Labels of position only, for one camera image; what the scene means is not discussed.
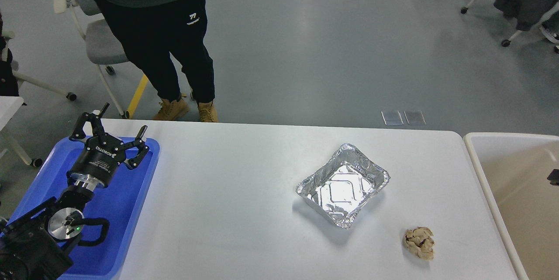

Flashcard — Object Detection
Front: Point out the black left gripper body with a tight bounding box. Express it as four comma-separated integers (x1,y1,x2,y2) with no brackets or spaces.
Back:
66,135,131,189

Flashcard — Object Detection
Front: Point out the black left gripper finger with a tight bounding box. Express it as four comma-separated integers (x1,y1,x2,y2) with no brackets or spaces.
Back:
122,125,149,170
69,103,110,142

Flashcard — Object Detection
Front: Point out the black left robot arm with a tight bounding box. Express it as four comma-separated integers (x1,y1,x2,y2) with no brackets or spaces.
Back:
1,104,150,280

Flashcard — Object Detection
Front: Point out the blue plastic tray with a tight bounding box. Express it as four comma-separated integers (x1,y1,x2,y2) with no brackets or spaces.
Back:
9,138,160,280

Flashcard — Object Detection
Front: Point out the beige plastic bin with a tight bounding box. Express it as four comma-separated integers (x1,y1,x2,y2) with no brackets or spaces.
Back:
464,132,559,280

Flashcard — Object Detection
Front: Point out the grey office chair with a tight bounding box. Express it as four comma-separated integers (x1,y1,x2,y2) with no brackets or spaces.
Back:
53,0,130,119

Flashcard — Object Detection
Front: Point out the white side table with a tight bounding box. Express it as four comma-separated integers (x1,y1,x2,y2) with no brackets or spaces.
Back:
0,96,43,168

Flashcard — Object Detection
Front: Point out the white chair at left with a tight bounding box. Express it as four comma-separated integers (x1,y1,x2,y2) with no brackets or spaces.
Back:
1,31,77,101

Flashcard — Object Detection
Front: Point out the person in dark clothes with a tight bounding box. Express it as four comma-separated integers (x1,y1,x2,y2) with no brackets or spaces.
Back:
94,0,218,122

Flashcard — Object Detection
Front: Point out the white sneaker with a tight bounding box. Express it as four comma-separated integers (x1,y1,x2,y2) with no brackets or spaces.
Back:
538,24,559,45

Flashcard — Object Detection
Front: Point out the crumpled brown paper ball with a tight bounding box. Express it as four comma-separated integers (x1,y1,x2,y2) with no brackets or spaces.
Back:
403,227,435,261

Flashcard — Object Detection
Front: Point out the right floor plate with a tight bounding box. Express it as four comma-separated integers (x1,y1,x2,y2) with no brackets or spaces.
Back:
404,110,427,125

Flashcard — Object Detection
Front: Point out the floor plate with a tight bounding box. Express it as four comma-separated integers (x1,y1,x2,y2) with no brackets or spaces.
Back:
404,110,427,125
381,110,404,125

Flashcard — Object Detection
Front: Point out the left floor plate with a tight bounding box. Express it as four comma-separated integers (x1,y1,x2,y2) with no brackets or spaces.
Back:
381,110,404,125

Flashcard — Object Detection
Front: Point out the aluminium foil tray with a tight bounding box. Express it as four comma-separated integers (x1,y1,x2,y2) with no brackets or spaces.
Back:
295,143,391,229

